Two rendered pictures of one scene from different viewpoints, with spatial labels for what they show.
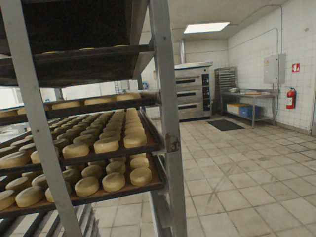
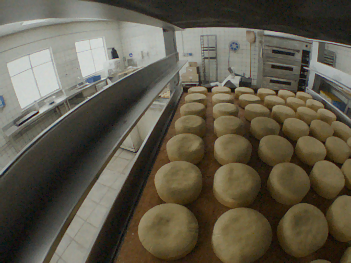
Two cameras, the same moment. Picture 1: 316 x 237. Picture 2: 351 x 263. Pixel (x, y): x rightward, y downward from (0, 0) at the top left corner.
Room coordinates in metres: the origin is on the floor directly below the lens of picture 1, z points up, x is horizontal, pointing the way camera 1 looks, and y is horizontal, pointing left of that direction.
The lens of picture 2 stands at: (0.38, 0.35, 1.63)
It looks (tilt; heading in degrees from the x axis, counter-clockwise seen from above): 32 degrees down; 24
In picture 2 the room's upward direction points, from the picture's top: 6 degrees counter-clockwise
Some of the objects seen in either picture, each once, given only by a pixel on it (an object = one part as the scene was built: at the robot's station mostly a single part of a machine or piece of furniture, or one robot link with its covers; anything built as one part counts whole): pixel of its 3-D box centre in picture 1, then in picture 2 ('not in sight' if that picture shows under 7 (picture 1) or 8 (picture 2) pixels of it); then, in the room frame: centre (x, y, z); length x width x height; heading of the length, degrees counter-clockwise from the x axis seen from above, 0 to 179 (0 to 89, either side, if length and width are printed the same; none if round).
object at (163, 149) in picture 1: (142, 117); not in sight; (0.57, 0.06, 1.23); 0.64 x 0.03 x 0.03; 10
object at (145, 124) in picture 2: not in sight; (161, 126); (2.18, 1.39, 0.45); 0.70 x 0.34 x 0.90; 83
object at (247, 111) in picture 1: (249, 110); (340, 108); (4.22, -2.81, 0.36); 0.47 x 0.38 x 0.26; 93
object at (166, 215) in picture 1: (148, 158); not in sight; (0.57, 0.06, 1.05); 0.64 x 0.03 x 0.03; 10
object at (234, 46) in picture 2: (145, 95); (234, 56); (6.00, 0.40, 1.10); 0.41 x 0.17 x 1.10; 91
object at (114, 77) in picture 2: not in sight; (126, 74); (2.24, 1.89, 1.25); 0.56 x 0.29 x 0.14; 173
